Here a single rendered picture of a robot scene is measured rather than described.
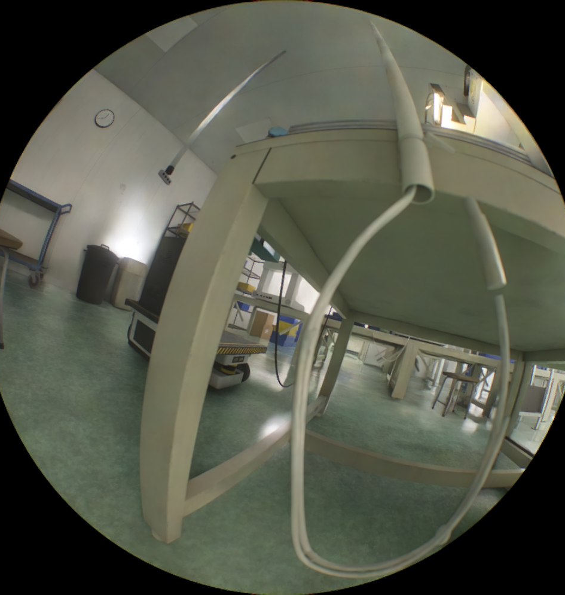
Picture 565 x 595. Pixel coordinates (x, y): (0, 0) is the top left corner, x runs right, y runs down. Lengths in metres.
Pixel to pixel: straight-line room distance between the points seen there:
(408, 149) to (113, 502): 0.74
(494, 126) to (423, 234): 0.47
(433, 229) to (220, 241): 0.31
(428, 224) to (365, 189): 0.17
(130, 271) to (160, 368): 2.72
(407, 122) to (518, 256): 0.30
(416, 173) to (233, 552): 0.66
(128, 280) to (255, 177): 2.79
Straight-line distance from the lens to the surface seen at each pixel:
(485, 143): 0.40
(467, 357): 2.94
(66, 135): 3.48
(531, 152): 0.44
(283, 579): 0.58
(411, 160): 0.18
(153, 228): 3.49
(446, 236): 0.38
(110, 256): 2.68
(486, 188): 0.23
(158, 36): 3.07
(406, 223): 0.36
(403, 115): 0.24
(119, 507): 0.61
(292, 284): 3.07
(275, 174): 0.24
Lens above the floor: 0.52
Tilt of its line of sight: 7 degrees up
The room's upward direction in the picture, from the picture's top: 17 degrees clockwise
